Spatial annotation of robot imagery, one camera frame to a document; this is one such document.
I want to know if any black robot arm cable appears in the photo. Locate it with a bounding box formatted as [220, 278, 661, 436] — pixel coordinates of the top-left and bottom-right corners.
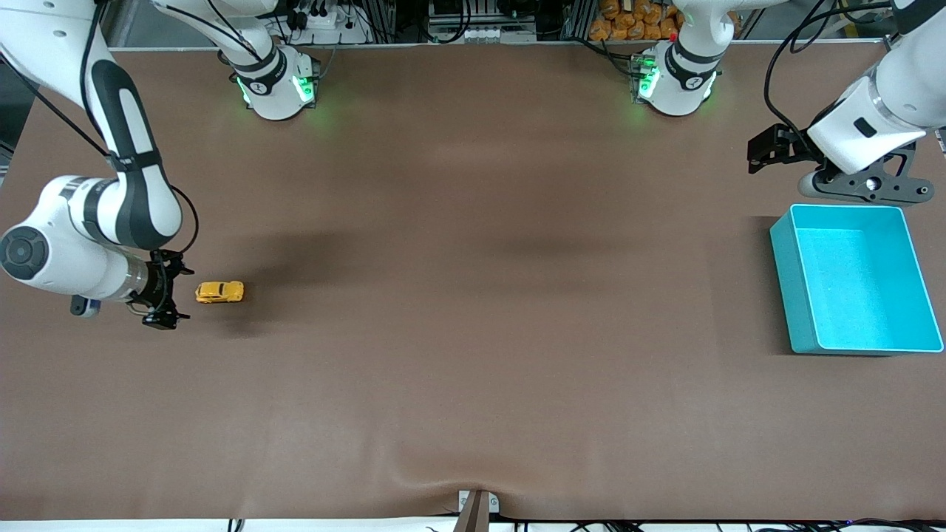
[763, 0, 899, 149]
[0, 0, 200, 257]

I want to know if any aluminium equipment rack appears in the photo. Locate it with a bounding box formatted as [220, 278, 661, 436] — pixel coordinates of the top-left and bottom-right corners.
[370, 0, 592, 44]

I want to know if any silver camera mount bracket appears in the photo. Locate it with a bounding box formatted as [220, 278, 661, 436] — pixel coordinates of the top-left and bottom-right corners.
[457, 489, 500, 532]

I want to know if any brown table cover mat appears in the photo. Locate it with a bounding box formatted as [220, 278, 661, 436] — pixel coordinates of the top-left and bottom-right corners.
[0, 43, 946, 522]

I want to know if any white power strip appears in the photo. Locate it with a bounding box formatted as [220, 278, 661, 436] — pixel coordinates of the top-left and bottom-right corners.
[285, 0, 369, 45]

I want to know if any pile of orange objects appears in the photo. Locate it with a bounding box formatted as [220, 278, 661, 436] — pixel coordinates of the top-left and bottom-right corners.
[589, 0, 681, 41]

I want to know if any yellow beetle toy car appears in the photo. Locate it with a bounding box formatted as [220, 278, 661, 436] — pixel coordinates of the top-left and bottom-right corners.
[195, 280, 245, 304]

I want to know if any teal plastic storage bin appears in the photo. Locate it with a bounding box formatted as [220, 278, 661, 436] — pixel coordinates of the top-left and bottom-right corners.
[769, 204, 945, 357]

